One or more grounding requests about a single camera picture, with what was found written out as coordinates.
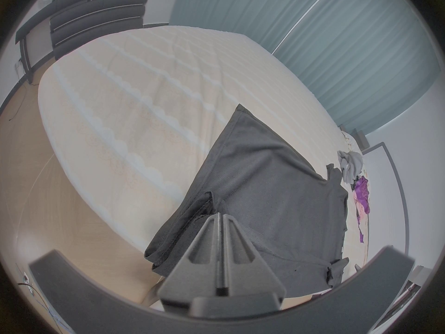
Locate black chest of drawers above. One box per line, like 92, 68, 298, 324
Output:
50, 0, 149, 61

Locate bed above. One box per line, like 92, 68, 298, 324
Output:
38, 25, 408, 309

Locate blue-green curtain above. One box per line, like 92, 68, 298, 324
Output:
273, 0, 439, 136
168, 0, 343, 53

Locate purple garment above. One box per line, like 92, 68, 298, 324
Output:
351, 176, 372, 244

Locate grey bedside table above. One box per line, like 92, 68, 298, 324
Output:
351, 128, 369, 150

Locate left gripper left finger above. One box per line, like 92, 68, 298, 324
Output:
157, 213, 220, 310

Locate black T-shirt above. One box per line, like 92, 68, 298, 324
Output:
144, 104, 350, 288

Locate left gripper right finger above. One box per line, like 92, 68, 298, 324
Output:
222, 214, 286, 307

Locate pink garment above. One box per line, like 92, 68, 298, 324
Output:
355, 206, 370, 234

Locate white printed pillow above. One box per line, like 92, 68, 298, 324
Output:
340, 130, 369, 173

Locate grey garment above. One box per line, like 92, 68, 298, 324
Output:
337, 150, 364, 183

